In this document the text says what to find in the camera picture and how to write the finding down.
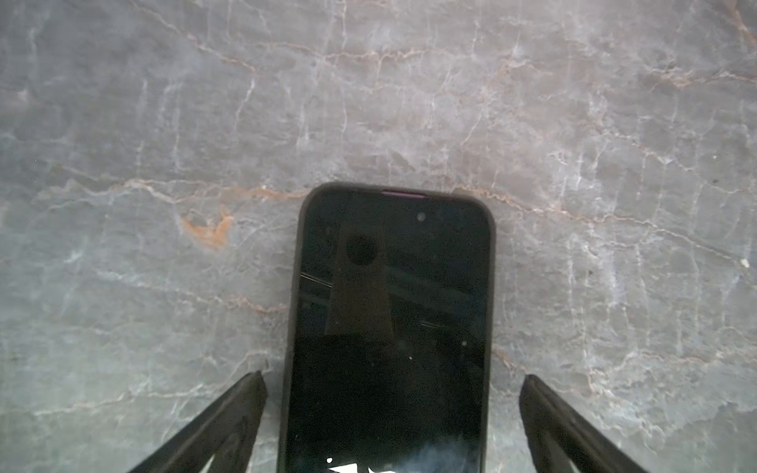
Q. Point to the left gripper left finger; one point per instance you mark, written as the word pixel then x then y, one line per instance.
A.
pixel 221 438

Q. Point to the black phone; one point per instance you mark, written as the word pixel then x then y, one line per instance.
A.
pixel 389 340

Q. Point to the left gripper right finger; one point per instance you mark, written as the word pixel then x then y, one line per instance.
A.
pixel 562 440

